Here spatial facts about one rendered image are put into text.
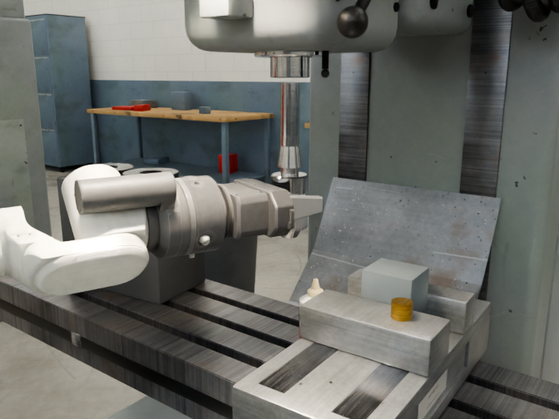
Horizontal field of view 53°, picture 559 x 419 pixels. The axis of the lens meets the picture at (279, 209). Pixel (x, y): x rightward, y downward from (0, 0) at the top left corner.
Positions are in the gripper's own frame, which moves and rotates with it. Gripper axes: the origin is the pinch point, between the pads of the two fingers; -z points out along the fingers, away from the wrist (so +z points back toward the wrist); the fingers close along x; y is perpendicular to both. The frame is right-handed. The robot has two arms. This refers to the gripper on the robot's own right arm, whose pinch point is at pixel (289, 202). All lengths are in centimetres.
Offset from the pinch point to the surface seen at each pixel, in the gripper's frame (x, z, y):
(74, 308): 27.9, 22.0, 20.0
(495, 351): -2, -41, 31
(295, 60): -2.3, 0.8, -17.4
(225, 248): 163, -69, 62
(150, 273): 23.1, 11.0, 14.9
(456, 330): -18.9, -10.6, 12.4
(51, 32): 718, -100, -65
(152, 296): 23.1, 10.9, 18.7
